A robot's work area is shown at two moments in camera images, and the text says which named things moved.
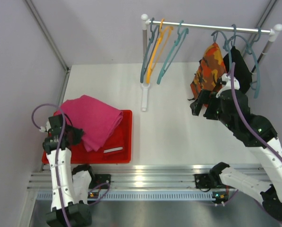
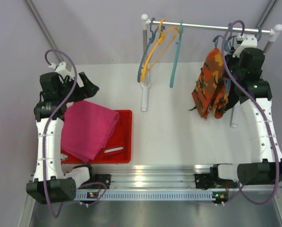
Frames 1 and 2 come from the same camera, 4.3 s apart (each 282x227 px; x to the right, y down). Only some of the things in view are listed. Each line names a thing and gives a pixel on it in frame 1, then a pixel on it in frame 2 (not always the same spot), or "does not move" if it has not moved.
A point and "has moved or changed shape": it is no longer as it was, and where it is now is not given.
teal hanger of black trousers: (235, 33) to (226, 45)
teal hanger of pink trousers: (177, 45) to (177, 54)
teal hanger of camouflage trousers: (226, 47) has moved or changed shape
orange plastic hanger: (163, 38) has moved or changed shape
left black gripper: (79, 134) to (82, 93)
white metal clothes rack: (275, 30) does not move
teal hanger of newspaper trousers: (154, 35) to (153, 31)
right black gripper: (212, 100) to (230, 58)
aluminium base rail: (149, 176) does not move
